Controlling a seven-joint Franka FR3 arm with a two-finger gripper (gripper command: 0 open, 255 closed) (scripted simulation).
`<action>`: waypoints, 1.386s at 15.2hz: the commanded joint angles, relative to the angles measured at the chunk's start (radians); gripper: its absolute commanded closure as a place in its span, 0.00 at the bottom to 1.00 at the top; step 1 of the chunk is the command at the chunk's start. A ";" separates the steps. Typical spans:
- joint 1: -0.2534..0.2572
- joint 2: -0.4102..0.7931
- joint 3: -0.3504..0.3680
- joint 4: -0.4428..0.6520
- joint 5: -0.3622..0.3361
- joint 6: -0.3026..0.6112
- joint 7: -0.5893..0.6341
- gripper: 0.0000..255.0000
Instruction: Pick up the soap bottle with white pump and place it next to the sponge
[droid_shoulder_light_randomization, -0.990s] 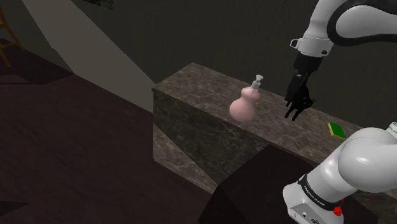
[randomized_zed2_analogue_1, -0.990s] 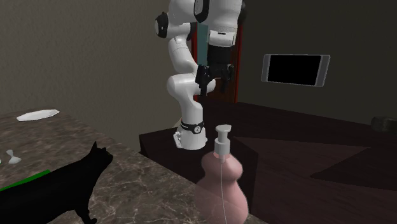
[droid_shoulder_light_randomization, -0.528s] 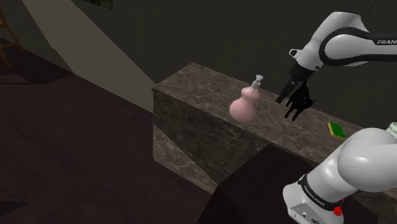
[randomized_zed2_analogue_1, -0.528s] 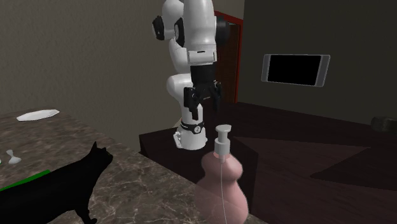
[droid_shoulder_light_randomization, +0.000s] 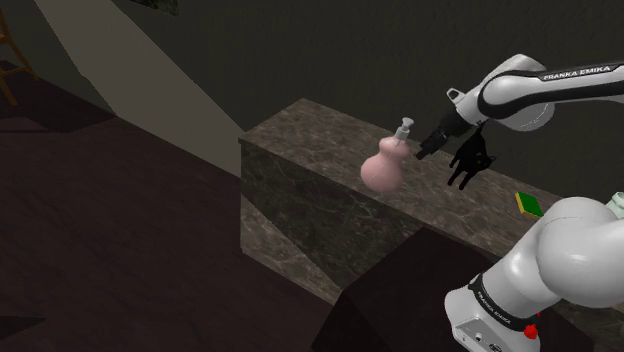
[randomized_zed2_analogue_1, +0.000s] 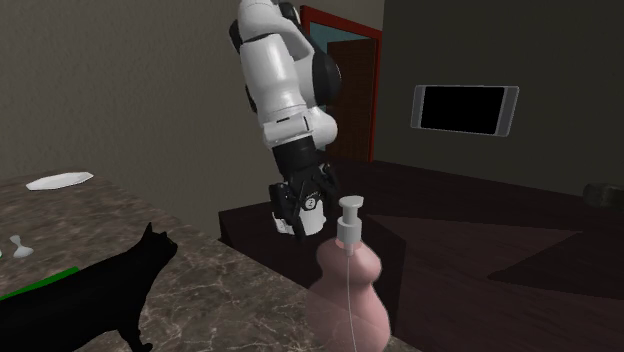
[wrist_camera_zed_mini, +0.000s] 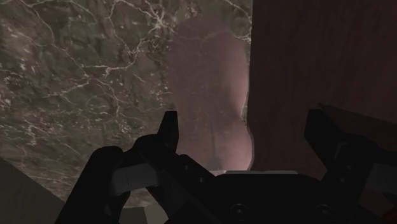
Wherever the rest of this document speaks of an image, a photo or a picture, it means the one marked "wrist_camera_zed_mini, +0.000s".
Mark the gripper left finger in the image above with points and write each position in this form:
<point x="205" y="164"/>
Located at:
<point x="161" y="161"/>

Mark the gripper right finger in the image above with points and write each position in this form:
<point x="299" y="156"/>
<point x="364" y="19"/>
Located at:
<point x="344" y="155"/>

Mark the dark wood robot stand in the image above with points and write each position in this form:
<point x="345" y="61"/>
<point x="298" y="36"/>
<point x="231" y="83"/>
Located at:
<point x="310" y="56"/>

